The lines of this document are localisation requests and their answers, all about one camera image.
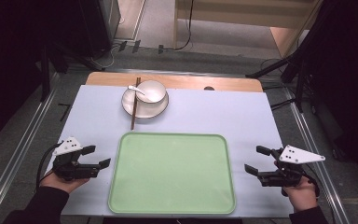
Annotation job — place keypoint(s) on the white bowl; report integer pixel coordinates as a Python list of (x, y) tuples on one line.
[(154, 90)]

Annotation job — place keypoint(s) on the person's right hand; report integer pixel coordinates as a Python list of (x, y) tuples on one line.
[(303, 197)]

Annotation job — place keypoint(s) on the aluminium floor rail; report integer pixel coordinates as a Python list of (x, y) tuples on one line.
[(320, 174), (15, 161)]

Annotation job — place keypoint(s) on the white table mat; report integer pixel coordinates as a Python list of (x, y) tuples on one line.
[(217, 115)]

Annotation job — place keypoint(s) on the dark curtain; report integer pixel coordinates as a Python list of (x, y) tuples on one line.
[(3, 62), (351, 77)]

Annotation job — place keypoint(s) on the round dark table grommet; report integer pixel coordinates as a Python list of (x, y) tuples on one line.
[(209, 88)]

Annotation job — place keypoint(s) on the wooden table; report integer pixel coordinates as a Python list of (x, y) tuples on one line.
[(183, 81)]

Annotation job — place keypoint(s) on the person's left hand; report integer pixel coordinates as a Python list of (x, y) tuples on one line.
[(62, 185)]

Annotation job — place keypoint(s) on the black cabinet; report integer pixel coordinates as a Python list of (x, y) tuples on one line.
[(84, 25)]

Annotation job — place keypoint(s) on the white plate with dark rim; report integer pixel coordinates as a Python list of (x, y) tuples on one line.
[(146, 110)]

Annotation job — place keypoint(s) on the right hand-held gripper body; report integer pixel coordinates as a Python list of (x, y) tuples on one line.
[(298, 155)]

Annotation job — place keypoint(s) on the black metal stand post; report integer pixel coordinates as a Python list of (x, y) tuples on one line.
[(45, 74)]

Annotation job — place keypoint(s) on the black tripod stand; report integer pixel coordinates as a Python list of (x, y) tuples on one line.
[(292, 59)]

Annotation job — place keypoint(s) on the white ceramic spoon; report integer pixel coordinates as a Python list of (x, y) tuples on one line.
[(135, 90)]

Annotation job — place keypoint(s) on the light wooden shelf unit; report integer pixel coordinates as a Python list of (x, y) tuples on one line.
[(245, 14)]

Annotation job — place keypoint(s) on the light green plastic tray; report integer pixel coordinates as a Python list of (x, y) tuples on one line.
[(172, 174)]

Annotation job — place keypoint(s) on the brown wooden chopstick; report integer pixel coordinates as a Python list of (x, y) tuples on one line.
[(133, 112)]

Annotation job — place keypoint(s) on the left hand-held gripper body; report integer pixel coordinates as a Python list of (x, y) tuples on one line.
[(68, 146)]

